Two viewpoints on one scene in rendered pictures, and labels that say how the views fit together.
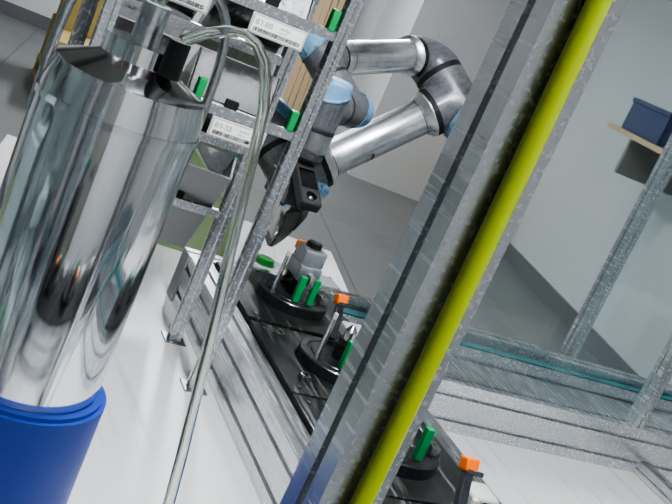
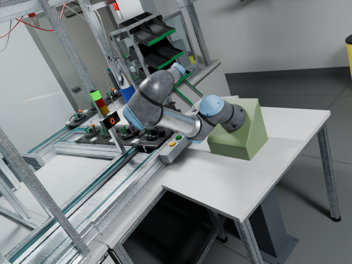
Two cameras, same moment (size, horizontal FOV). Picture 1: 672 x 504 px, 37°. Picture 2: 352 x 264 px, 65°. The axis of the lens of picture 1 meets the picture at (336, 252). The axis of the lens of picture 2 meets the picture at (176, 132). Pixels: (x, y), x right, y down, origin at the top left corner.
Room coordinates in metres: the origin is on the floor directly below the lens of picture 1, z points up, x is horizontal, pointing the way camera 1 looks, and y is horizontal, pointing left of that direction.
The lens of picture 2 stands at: (3.49, -0.34, 1.73)
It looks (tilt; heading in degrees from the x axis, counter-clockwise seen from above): 25 degrees down; 163
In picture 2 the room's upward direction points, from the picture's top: 23 degrees counter-clockwise
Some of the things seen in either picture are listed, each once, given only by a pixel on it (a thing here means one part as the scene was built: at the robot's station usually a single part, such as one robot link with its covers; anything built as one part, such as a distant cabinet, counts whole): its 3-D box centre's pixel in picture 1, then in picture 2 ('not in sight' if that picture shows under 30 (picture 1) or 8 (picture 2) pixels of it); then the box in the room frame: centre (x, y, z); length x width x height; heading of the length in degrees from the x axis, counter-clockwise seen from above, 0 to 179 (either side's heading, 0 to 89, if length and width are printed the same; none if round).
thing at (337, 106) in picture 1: (327, 104); not in sight; (2.02, 0.13, 1.31); 0.09 x 0.08 x 0.11; 156
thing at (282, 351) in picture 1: (344, 346); (128, 130); (1.57, -0.08, 1.01); 0.24 x 0.24 x 0.13; 27
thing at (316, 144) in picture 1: (310, 140); (165, 99); (2.01, 0.14, 1.23); 0.08 x 0.08 x 0.05
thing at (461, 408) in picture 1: (414, 368); (127, 169); (1.91, -0.24, 0.91); 0.84 x 0.28 x 0.10; 117
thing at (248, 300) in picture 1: (287, 306); (155, 136); (1.80, 0.04, 0.96); 0.24 x 0.24 x 0.02; 27
